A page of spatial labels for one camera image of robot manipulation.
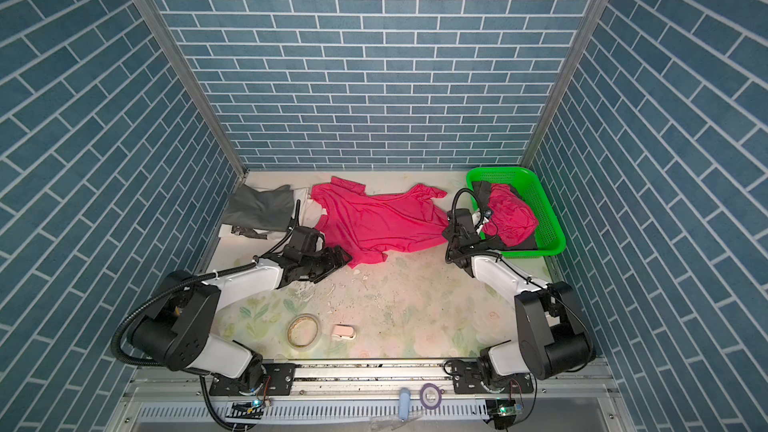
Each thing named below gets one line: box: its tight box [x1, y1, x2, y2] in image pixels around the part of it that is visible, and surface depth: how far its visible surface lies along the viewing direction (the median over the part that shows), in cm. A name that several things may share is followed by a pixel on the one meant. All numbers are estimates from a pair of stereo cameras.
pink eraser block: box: [333, 324, 356, 340], surface depth 82 cm
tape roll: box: [286, 313, 321, 351], surface depth 83 cm
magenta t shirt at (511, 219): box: [482, 183, 539, 247], surface depth 98 cm
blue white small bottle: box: [399, 387, 411, 421], surface depth 69 cm
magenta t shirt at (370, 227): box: [312, 176, 450, 268], surface depth 108 cm
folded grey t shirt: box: [222, 184, 295, 239], surface depth 105 cm
